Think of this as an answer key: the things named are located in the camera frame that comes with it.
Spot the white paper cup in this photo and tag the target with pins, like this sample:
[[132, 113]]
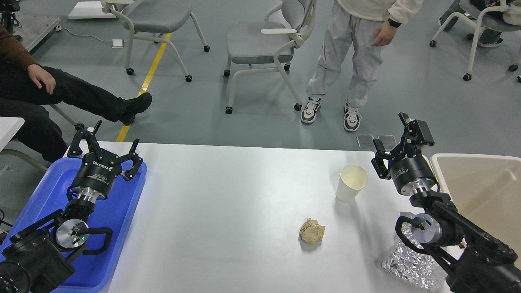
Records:
[[351, 180]]

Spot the white floor socket box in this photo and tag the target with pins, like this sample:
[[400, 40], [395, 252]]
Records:
[[117, 43]]

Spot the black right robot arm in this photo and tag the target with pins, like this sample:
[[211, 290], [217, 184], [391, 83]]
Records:
[[475, 261]]

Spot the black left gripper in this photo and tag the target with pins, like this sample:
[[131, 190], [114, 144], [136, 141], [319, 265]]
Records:
[[95, 172]]

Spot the metal floor plate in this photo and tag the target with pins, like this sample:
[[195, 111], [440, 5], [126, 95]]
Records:
[[365, 141], [389, 141]]

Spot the grey office chair left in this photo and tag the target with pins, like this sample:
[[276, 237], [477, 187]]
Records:
[[150, 20]]

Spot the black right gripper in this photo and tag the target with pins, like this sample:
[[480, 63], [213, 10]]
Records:
[[409, 170]]

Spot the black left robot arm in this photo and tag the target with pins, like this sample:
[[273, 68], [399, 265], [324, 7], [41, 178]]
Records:
[[41, 255]]

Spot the beige plastic bin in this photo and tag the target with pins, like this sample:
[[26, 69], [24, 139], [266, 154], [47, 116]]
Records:
[[486, 189]]

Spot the metal floor plate right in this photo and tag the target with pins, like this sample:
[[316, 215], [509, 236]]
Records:
[[389, 141]]

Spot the grey office chair right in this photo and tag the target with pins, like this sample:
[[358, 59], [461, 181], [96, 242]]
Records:
[[495, 15]]

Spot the crumpled brown paper ball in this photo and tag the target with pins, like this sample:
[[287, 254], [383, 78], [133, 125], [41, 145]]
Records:
[[311, 231]]

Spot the grey office chair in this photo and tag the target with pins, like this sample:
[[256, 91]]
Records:
[[150, 20], [268, 46], [495, 15]]

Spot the seated person dark clothes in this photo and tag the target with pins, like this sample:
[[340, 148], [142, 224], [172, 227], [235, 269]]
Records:
[[26, 87]]

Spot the white side table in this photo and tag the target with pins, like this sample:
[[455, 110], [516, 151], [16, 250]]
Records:
[[9, 126]]

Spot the grey office chair middle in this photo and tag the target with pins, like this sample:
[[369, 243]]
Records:
[[268, 46]]

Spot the standing person grey trousers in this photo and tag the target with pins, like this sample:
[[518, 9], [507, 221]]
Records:
[[367, 26]]

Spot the metal floor plate left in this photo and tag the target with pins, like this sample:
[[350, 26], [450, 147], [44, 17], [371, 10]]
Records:
[[365, 141]]

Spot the silver foil bag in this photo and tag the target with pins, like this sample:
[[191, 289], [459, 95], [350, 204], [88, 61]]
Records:
[[420, 271]]

